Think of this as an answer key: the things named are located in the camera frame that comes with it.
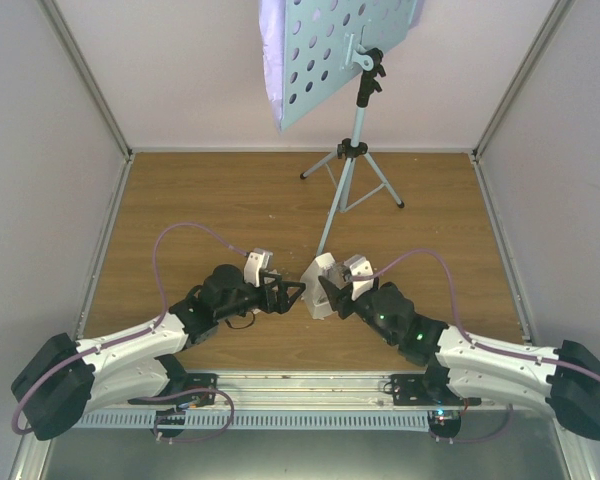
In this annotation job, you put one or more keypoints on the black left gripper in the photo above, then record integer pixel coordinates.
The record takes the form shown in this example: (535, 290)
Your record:
(281, 304)

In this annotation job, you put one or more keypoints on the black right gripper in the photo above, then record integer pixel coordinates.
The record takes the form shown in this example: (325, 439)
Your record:
(338, 298)

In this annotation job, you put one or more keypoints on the white metronome body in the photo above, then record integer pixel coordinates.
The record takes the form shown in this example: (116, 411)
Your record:
(314, 295)

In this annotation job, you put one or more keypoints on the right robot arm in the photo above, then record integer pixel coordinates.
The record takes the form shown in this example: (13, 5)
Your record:
(562, 382)

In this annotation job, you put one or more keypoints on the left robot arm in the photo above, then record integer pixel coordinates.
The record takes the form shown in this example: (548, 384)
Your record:
(68, 378)

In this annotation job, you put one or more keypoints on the light blue music stand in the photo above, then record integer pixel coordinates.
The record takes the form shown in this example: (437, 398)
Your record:
(327, 44)

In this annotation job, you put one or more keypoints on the lilac sheet music paper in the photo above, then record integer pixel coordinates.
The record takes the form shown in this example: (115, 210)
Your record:
(271, 17)

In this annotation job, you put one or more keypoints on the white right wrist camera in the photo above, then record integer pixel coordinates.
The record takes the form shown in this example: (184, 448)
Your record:
(358, 276)

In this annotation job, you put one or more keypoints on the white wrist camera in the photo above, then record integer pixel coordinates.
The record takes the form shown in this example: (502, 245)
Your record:
(257, 261)
(358, 276)

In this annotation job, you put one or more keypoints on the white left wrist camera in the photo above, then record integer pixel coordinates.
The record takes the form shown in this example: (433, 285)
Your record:
(257, 261)

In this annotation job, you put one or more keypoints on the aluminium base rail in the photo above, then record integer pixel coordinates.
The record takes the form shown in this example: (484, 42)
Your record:
(330, 390)

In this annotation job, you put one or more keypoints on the grey slotted cable duct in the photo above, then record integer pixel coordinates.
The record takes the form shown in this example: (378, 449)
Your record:
(261, 420)

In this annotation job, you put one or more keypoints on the left aluminium frame post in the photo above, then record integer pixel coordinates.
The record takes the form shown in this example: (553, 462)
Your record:
(62, 30)

